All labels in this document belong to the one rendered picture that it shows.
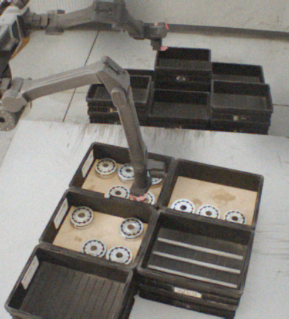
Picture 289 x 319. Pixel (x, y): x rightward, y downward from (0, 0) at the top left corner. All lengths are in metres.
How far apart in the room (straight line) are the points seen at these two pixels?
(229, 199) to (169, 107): 1.31
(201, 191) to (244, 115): 1.00
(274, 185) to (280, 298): 0.63
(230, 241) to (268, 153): 0.72
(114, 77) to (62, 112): 2.40
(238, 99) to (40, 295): 1.95
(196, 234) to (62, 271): 0.56
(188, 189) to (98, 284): 0.61
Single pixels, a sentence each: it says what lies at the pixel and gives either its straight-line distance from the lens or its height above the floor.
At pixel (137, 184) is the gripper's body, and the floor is 0.98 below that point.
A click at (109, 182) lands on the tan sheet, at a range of 2.07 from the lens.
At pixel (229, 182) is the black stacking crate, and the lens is 2.05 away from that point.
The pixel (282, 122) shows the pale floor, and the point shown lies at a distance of 3.79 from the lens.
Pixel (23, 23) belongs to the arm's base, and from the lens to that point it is 2.02.
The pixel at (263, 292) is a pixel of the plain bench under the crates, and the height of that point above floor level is 0.70.
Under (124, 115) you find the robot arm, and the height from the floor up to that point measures 1.37.
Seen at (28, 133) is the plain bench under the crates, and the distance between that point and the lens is 2.59.
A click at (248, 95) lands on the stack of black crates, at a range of 3.17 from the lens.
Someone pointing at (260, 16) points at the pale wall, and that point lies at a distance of 4.78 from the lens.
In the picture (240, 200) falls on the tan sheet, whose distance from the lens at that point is 2.02.
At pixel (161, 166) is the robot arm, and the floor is 1.08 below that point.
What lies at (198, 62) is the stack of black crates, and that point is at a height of 0.49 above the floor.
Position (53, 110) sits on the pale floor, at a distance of 3.87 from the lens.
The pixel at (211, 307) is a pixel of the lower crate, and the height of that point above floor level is 0.76.
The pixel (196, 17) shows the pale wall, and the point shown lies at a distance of 4.77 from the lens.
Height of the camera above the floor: 2.36
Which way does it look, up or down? 45 degrees down
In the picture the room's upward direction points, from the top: 2 degrees counter-clockwise
